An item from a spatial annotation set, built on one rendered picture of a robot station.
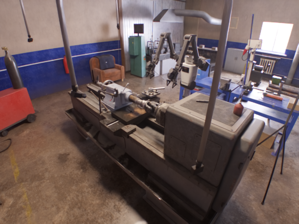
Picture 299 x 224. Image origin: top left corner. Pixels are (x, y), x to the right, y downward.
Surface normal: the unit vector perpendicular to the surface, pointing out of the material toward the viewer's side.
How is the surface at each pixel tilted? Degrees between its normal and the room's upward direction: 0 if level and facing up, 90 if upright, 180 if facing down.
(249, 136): 0
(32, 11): 90
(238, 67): 90
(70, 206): 0
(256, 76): 90
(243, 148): 47
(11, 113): 90
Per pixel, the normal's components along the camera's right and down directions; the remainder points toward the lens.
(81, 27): 0.70, 0.35
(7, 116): 0.90, 0.21
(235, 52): -0.71, 0.35
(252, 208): 0.00, -0.87
